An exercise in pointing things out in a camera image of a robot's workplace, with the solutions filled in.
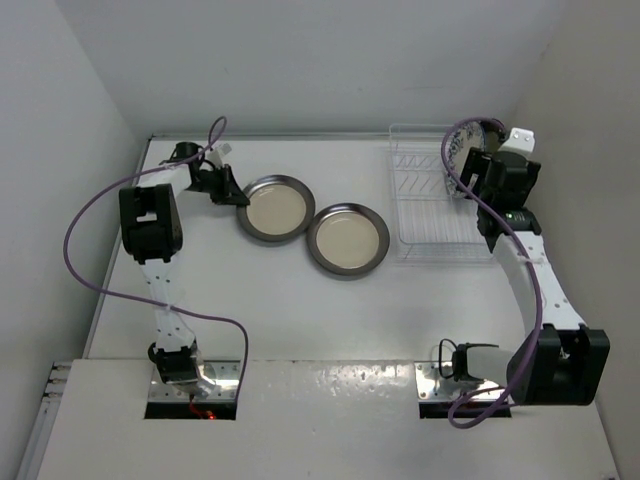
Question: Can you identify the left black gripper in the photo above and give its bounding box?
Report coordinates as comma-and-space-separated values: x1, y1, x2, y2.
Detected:
187, 164, 249, 206

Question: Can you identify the grey rim plate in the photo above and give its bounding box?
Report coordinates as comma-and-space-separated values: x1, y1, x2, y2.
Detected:
306, 202, 391, 277
236, 174, 316, 243

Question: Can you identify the brown striped rim plate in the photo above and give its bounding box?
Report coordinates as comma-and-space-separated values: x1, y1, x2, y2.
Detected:
480, 118, 509, 153

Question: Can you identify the blue floral plate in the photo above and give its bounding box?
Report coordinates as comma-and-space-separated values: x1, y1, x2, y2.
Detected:
445, 122, 487, 198

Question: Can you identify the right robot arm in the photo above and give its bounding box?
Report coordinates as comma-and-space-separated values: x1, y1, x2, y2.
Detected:
449, 148, 610, 405

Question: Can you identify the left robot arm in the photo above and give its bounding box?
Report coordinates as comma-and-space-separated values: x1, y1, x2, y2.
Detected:
118, 142, 250, 398

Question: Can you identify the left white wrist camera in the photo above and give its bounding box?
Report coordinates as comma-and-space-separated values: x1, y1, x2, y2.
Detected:
206, 143, 232, 168

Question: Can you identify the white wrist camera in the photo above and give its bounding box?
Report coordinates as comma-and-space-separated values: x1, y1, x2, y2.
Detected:
206, 143, 232, 168
498, 127, 535, 160

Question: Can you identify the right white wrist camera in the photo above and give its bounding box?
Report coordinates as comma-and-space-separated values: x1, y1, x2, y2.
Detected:
498, 127, 535, 160

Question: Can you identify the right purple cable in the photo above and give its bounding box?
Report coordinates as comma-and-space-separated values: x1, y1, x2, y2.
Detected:
438, 116, 546, 430

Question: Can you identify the purple cable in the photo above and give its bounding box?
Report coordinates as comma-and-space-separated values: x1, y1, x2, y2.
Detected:
438, 116, 546, 430
62, 115, 250, 389

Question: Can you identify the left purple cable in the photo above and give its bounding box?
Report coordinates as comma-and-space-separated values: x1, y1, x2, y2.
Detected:
62, 115, 250, 389

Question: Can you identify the white wire dish rack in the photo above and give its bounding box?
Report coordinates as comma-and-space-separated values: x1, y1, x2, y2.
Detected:
389, 123, 493, 266

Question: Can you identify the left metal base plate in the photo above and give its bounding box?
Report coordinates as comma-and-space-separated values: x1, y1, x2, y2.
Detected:
147, 360, 241, 404

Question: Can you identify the metal base plate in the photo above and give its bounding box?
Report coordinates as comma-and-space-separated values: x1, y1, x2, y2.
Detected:
414, 361, 502, 403
147, 360, 241, 404

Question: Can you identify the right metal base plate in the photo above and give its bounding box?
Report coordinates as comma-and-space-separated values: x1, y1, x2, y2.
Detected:
414, 361, 502, 403

